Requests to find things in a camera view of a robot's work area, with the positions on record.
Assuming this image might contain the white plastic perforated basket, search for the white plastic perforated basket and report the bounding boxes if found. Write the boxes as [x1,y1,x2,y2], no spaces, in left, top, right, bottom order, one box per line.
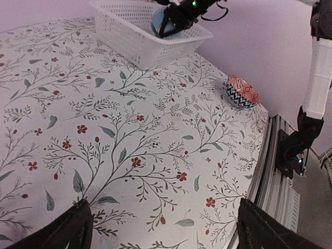
[89,1,214,70]

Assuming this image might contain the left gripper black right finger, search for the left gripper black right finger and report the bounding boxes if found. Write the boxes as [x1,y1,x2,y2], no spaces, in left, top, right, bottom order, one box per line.
[237,198,321,249]

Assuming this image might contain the front aluminium rail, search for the front aluminium rail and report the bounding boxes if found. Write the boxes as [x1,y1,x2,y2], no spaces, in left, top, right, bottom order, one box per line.
[228,114,332,249]

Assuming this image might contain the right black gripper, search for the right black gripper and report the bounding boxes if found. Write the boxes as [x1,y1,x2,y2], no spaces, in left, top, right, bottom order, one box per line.
[157,1,228,39]

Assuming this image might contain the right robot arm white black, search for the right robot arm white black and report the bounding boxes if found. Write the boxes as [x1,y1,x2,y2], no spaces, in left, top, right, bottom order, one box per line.
[150,1,331,151]

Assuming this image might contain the light blue orange dotted towel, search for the light blue orange dotted towel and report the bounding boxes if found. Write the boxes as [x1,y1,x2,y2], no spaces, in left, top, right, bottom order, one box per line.
[150,5,195,40]

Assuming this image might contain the red white patterned bowl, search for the red white patterned bowl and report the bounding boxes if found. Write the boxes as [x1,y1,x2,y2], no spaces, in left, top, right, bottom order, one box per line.
[225,75,260,109]

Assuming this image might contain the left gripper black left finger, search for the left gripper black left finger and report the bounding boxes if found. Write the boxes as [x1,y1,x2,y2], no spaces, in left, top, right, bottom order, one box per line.
[8,201,93,249]

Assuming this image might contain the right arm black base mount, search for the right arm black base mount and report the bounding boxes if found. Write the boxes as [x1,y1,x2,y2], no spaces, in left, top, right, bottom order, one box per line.
[275,129,306,179]

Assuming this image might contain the floral patterned tablecloth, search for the floral patterned tablecloth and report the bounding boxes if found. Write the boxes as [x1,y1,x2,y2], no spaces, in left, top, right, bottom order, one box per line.
[1,19,268,248]

